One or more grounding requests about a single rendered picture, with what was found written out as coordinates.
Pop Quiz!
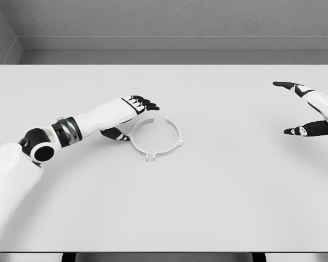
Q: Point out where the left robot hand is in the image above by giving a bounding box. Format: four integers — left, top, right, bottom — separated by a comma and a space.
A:
97, 94, 161, 142

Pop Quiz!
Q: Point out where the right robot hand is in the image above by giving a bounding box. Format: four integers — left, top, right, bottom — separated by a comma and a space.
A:
272, 80, 328, 136

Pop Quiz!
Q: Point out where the white half-ring pipe clamp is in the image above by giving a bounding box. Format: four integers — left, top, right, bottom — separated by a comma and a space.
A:
130, 114, 156, 163
153, 112, 186, 162

